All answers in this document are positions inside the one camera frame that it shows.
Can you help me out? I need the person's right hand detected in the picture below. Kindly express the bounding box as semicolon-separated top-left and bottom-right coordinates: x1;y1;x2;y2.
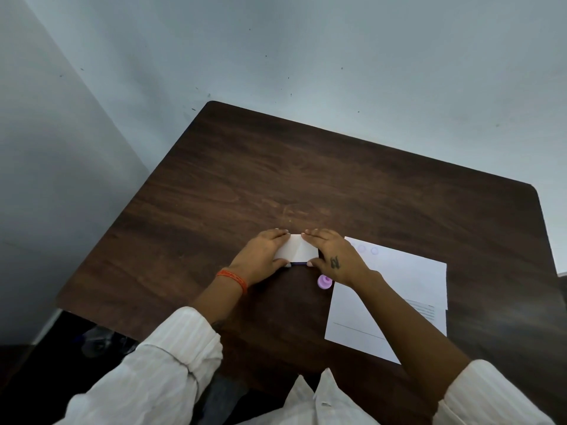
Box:
301;228;372;289

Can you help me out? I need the person's left hand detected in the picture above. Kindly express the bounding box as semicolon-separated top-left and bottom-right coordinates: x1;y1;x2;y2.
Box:
228;228;291;288

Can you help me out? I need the person's right forearm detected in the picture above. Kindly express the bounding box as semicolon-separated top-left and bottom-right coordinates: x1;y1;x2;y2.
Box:
352;270;471;412

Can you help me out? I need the person's left forearm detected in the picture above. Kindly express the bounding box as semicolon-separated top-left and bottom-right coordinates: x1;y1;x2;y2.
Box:
190;273;249;326

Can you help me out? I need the brown wooden table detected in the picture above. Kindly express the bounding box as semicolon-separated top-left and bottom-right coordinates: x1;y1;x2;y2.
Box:
55;101;567;425

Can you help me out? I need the white paper sheet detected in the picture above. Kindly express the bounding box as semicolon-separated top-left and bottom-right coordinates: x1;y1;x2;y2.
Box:
324;236;448;364

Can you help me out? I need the white striped shirt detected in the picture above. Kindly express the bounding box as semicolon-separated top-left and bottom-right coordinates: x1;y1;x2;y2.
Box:
53;306;556;425

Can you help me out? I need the orange thread bracelet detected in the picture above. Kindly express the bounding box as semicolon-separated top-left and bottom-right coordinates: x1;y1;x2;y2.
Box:
216;269;249;295

